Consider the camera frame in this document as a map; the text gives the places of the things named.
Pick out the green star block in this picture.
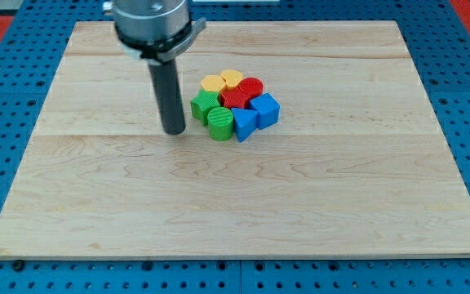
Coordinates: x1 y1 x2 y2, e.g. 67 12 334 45
190 90 220 126

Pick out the blue cube block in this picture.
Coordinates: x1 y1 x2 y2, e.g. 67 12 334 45
250 93 281 130

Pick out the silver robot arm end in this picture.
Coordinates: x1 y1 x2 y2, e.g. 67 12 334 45
102 0 206 65

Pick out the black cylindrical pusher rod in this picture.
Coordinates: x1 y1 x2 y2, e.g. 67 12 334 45
149 60 186 136

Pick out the red cylinder block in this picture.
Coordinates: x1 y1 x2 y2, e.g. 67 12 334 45
237 77 264 98

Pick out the red hexagon block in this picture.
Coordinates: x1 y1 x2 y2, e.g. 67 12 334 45
220 90 251 109

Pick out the light wooden board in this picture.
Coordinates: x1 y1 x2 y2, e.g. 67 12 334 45
0 21 470 261

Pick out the yellow hexagon block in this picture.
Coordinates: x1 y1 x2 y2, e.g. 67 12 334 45
201 75 226 92

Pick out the blue triangle block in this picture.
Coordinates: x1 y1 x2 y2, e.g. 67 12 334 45
232 108 258 142

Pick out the yellow heart block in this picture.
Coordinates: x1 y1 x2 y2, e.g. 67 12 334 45
220 69 243 91

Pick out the green cylinder block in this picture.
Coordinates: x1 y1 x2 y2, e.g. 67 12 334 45
207 107 234 141

